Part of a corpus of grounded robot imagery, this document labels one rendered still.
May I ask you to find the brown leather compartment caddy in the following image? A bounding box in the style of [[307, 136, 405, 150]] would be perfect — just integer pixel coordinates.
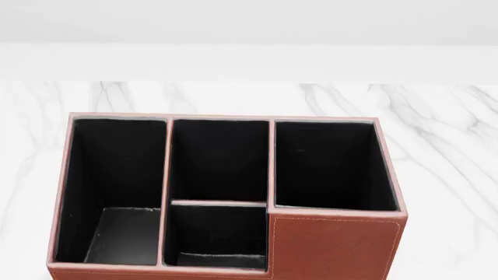
[[46, 111, 409, 280]]

